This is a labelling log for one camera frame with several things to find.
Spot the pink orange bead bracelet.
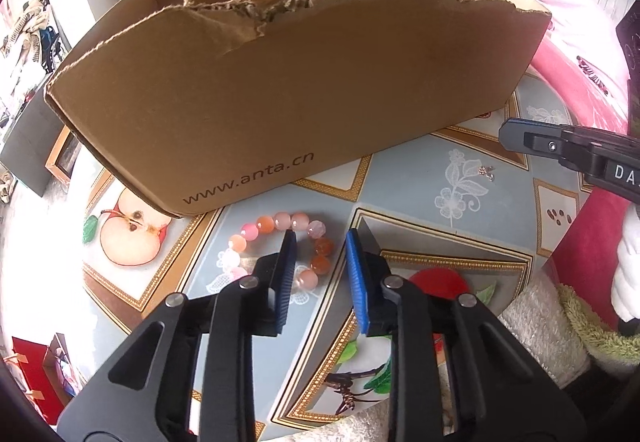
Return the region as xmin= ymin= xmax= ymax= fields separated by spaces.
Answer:
xmin=226 ymin=210 xmax=335 ymax=292

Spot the white fluffy towel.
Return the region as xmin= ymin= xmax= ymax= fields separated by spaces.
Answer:
xmin=282 ymin=272 xmax=590 ymax=441

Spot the pink blanket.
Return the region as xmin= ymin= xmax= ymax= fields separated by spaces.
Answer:
xmin=523 ymin=2 xmax=639 ymax=337

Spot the brown paper bag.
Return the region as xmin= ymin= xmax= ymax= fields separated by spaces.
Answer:
xmin=42 ymin=332 xmax=87 ymax=400

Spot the white glove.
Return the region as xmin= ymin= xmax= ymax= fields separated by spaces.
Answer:
xmin=611 ymin=206 xmax=639 ymax=322

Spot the small silver earring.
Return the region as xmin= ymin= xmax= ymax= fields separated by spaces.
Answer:
xmin=478 ymin=166 xmax=495 ymax=182

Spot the red paper bag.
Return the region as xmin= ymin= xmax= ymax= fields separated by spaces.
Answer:
xmin=12 ymin=337 xmax=64 ymax=426

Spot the green fluffy towel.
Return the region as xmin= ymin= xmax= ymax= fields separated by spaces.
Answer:
xmin=556 ymin=284 xmax=639 ymax=378

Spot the fruit pattern table cloth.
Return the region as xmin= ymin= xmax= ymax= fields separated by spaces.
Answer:
xmin=82 ymin=73 xmax=589 ymax=441

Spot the small wooden stool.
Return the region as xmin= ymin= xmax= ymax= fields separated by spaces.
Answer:
xmin=44 ymin=126 xmax=81 ymax=185

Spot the grey low cabinet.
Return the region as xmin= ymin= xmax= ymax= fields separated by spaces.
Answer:
xmin=1 ymin=85 xmax=63 ymax=196

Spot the brown cardboard box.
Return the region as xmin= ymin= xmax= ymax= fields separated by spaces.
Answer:
xmin=46 ymin=0 xmax=551 ymax=217

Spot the wheelchair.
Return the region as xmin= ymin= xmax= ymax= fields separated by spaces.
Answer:
xmin=39 ymin=25 xmax=68 ymax=74

